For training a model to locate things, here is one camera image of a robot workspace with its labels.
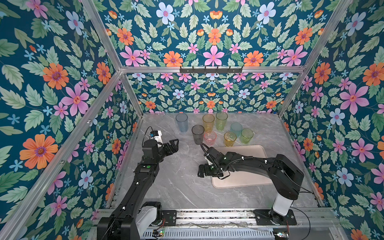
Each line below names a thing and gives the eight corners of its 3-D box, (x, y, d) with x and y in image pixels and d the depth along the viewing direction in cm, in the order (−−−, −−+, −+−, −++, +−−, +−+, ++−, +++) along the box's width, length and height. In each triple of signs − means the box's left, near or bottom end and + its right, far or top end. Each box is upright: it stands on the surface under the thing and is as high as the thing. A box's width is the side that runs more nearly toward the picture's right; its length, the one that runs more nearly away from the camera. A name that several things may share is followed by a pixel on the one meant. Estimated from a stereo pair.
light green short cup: (240, 143, 104) (242, 137, 98) (238, 135, 109) (241, 128, 102) (251, 143, 104) (254, 137, 98) (248, 135, 109) (251, 128, 102)
